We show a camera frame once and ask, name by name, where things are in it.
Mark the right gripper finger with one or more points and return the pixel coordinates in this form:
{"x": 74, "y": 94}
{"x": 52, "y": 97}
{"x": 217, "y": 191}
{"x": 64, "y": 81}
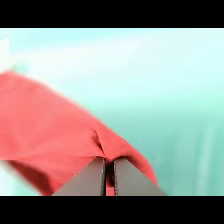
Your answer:
{"x": 89, "y": 180}

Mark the red T-shirt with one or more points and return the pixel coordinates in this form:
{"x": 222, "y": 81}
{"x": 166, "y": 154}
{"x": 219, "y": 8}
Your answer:
{"x": 43, "y": 126}

